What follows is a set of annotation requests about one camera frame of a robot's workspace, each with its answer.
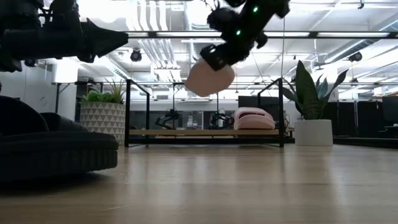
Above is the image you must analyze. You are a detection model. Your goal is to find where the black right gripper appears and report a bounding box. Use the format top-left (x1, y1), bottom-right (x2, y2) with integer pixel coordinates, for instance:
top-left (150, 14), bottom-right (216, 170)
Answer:
top-left (200, 2), bottom-right (269, 72)

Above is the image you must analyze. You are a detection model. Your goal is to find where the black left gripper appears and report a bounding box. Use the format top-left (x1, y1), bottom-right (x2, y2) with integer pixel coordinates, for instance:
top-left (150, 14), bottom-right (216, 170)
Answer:
top-left (0, 0), bottom-right (129, 73)

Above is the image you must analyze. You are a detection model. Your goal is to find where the pink slide sandal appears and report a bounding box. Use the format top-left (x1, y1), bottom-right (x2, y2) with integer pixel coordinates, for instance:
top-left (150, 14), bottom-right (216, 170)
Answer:
top-left (184, 57), bottom-right (236, 98)
top-left (233, 106), bottom-right (276, 131)

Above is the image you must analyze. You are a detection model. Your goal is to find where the black slide sandal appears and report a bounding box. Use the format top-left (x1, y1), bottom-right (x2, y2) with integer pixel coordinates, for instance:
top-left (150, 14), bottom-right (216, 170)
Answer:
top-left (0, 95), bottom-right (119, 183)
top-left (40, 111), bottom-right (90, 133)

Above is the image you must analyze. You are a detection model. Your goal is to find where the black metal wood shelf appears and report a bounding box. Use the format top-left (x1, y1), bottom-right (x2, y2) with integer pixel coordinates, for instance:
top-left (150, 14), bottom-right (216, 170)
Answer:
top-left (124, 78), bottom-right (295, 149)

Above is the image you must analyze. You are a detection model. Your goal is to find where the black background monitor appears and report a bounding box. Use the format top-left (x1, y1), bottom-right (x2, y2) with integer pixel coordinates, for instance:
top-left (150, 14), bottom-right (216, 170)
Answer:
top-left (238, 95), bottom-right (280, 122)

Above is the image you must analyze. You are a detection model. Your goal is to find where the green succulent in patterned pot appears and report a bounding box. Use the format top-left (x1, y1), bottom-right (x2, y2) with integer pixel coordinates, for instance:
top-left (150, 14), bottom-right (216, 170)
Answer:
top-left (79, 79), bottom-right (127, 146)

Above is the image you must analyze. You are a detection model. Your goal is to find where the teal aloe in white pot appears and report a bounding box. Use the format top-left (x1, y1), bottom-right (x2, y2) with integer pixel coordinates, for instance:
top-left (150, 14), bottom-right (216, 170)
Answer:
top-left (281, 60), bottom-right (349, 147)

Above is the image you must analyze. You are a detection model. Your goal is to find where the black ceiling camera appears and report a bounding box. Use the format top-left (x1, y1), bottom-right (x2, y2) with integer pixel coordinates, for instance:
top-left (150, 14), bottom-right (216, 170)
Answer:
top-left (129, 48), bottom-right (143, 62)
top-left (348, 51), bottom-right (363, 63)

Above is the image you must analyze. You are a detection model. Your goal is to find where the black overhead frame beam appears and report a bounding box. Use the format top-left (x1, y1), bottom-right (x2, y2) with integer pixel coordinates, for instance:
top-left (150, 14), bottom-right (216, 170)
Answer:
top-left (127, 30), bottom-right (398, 40)

